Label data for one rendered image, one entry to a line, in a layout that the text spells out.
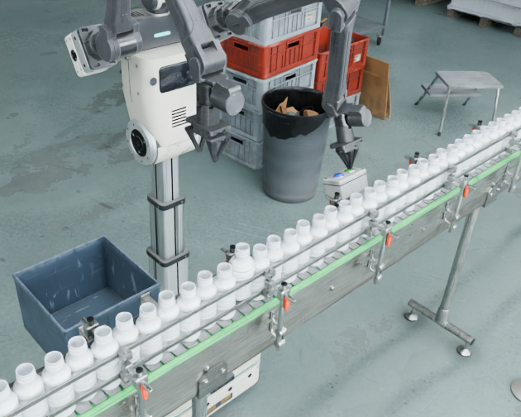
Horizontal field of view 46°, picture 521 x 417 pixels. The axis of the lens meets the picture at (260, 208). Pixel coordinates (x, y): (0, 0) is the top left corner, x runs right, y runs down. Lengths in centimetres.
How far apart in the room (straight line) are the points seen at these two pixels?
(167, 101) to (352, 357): 159
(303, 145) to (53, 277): 207
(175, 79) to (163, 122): 15
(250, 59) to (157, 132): 209
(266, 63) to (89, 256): 224
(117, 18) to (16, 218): 239
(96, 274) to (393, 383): 147
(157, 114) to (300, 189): 205
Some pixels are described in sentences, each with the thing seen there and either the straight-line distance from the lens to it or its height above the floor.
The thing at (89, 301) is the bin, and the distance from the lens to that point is 215.
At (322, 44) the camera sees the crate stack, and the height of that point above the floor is 52.
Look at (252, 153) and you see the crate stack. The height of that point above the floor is 12.
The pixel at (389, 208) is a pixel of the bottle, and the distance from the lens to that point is 207.
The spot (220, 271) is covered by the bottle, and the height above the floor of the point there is 116.
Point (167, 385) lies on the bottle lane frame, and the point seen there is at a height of 93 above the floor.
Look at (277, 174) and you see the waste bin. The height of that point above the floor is 21.
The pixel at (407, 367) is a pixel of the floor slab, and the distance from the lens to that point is 303.
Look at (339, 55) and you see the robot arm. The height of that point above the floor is 154.
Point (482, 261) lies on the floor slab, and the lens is 381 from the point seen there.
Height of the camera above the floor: 216
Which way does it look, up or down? 34 degrees down
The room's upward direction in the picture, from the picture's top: 4 degrees clockwise
